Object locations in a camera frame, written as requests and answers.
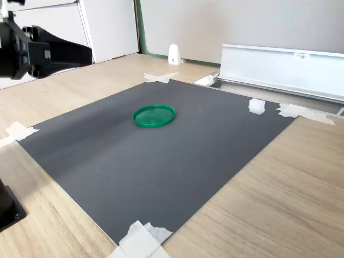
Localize small white plastic terminal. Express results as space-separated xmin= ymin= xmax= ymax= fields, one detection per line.
xmin=248 ymin=98 xmax=266 ymax=116

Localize round green lid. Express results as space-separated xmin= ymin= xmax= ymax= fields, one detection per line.
xmin=132 ymin=104 xmax=177 ymax=129

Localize white tape cross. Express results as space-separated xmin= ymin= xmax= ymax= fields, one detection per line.
xmin=143 ymin=71 xmax=182 ymax=84
xmin=106 ymin=220 xmax=174 ymax=258
xmin=0 ymin=120 xmax=41 ymax=148
xmin=276 ymin=103 xmax=336 ymax=126

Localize green partition trim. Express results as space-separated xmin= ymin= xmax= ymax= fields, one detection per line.
xmin=134 ymin=0 xmax=223 ymax=65

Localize dark grey mat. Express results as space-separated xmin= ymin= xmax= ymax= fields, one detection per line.
xmin=16 ymin=78 xmax=300 ymax=247

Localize small white bracket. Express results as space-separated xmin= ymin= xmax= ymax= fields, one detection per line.
xmin=168 ymin=44 xmax=183 ymax=66

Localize silver cable duct socket box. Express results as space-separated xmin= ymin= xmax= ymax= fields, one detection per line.
xmin=192 ymin=71 xmax=344 ymax=119

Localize aluminium cable duct lid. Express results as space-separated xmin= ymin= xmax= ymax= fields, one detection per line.
xmin=218 ymin=44 xmax=344 ymax=103

